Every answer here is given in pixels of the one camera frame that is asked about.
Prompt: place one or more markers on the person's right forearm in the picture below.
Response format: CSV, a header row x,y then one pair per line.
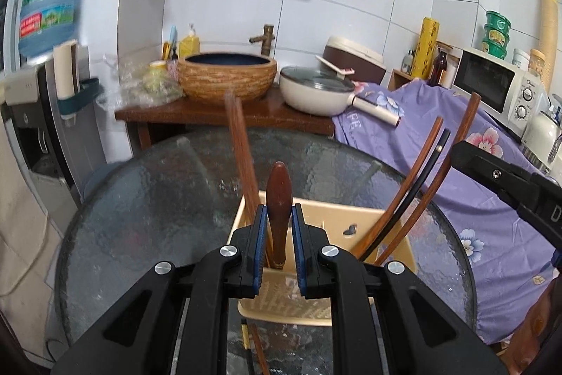
x,y
542,313

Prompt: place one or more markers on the clear plastic bags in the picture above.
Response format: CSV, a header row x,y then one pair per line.
x,y
140,85

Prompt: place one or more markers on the white kettle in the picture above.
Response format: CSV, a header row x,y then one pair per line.
x,y
542,137

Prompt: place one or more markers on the tall stack of paper cups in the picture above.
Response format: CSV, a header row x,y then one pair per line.
x,y
549,19

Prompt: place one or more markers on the brown white rice cooker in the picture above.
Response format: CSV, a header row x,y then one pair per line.
x,y
355,56

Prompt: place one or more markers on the dark wooden spoon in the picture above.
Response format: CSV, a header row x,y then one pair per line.
x,y
279,199

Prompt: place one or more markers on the small white jar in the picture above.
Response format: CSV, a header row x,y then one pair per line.
x,y
520,58

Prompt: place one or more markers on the round glass table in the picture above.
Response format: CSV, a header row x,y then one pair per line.
x,y
153,203

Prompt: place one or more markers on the yellow soap pump bottle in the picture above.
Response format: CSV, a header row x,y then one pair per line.
x,y
189,44

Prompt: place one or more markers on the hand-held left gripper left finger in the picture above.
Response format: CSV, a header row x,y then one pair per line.
x,y
259,260

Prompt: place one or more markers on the black chopstick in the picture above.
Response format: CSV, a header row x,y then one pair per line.
x,y
432,164
246,337

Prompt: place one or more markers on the cream pan with glass lid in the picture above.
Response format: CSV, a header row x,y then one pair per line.
x,y
316,96

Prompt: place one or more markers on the small wooden box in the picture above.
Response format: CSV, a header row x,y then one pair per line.
x,y
400,79

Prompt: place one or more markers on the white paper cup dispenser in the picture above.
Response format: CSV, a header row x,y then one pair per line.
x,y
66,72

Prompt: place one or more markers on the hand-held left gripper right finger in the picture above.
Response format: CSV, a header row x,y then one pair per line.
x,y
299,260

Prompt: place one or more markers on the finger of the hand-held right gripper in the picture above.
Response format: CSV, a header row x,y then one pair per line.
x,y
491,173

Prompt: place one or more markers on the purple floral cloth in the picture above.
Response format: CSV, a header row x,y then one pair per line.
x,y
483,234

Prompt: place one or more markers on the small white pump bottle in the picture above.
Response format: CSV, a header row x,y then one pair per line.
x,y
407,61

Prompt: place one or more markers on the bronze faucet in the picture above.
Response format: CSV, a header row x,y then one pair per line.
x,y
266,39

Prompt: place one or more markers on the grey water dispenser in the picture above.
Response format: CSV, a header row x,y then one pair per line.
x,y
30,137

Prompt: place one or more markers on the brown glass bottle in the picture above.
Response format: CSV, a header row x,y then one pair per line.
x,y
439,68

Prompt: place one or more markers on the woven basin sink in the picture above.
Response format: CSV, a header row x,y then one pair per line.
x,y
228,81

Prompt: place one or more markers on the white microwave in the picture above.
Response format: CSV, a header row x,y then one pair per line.
x,y
491,80

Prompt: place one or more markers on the white rice paddle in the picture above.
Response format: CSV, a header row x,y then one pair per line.
x,y
336,68

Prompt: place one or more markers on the beige cloth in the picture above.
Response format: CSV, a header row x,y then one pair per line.
x,y
17,225

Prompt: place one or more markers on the blue water jug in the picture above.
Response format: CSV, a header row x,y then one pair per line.
x,y
48,1

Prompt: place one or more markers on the beige perforated utensil holder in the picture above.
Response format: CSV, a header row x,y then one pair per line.
x,y
325,212

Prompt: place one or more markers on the wooden side table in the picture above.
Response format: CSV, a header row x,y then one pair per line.
x,y
228,114

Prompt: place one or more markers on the yellow patterned roll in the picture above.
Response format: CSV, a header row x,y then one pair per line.
x,y
426,47

